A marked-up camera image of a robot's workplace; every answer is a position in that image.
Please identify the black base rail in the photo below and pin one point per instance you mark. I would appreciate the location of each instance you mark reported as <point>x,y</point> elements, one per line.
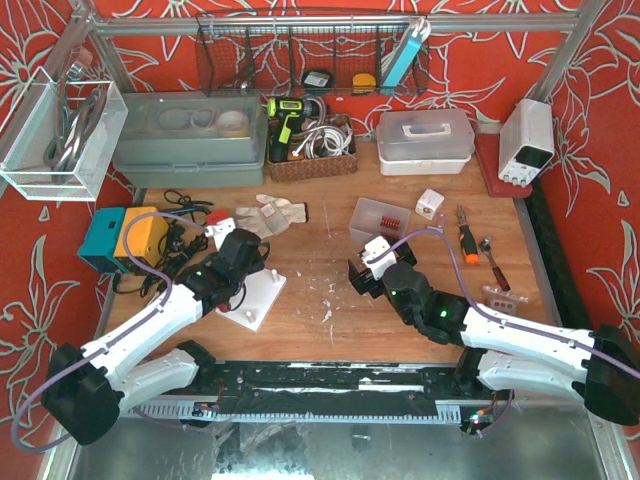
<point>341,389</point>

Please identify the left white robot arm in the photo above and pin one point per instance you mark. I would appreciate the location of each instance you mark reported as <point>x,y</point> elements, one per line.
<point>88,388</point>

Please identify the aluminium frame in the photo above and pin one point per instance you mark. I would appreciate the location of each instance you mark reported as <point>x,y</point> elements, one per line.
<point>484,55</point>

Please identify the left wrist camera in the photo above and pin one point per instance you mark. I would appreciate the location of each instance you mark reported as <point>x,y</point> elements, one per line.
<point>219,231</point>

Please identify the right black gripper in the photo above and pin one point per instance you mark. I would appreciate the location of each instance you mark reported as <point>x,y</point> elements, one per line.
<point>360,279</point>

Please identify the clear acrylic wall bin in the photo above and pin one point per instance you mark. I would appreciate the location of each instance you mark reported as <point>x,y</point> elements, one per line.
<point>57,143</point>

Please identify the teal and yellow device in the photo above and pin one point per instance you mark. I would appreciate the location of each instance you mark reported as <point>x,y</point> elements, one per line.
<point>103,244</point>

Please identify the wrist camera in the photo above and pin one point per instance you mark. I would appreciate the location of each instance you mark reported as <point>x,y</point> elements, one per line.
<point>219,231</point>
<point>378,256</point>

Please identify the translucent plastic spring box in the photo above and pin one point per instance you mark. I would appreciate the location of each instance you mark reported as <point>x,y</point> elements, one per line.
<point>366,217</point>

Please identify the blue white power strip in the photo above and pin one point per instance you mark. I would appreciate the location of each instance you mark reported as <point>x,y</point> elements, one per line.
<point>395,64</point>

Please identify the white plastic storage case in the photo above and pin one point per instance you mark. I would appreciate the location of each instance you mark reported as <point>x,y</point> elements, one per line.
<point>424,142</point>

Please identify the small clear parts case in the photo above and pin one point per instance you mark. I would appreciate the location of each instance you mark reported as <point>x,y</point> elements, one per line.
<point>503,301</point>

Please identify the orange handle screwdriver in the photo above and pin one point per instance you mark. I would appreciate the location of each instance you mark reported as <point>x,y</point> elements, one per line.
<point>466,239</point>

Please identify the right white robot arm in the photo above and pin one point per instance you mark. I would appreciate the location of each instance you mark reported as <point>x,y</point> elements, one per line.
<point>503,352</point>

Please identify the white bench power supply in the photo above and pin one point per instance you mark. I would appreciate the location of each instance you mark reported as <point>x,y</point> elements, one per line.
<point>526,143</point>

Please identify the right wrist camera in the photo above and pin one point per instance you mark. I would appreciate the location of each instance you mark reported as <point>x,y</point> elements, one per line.
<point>378,256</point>

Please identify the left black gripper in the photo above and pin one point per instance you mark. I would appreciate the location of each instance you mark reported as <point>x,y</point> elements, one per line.
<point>232,288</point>

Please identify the red mat under supply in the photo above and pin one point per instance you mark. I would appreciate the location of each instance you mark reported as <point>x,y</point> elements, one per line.
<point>487,154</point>

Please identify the white cube power adapter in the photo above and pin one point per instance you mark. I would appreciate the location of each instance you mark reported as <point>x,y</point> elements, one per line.
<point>429,204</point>

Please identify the woven wicker basket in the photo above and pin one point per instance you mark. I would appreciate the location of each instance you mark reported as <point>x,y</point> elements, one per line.
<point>318,151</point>

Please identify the yellow tape measure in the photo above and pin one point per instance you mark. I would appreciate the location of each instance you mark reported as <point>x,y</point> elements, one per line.
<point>363,84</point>

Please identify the red cube adapter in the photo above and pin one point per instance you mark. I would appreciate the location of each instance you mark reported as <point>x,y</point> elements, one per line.
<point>216,216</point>

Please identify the yellow green cordless drill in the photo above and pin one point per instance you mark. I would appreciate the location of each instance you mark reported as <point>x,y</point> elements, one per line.
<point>290,113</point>

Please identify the beige work glove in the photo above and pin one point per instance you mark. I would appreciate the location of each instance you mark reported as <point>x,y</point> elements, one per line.
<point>272,217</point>

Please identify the grey green plastic toolbox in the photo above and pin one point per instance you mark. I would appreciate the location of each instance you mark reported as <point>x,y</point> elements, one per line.
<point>190,140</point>

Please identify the red handle ratchet wrench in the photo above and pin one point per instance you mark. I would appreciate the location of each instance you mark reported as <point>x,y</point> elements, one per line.
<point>485,247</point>

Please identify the white peg base plate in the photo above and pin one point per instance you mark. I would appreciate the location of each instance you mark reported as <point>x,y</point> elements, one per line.
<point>250,307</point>

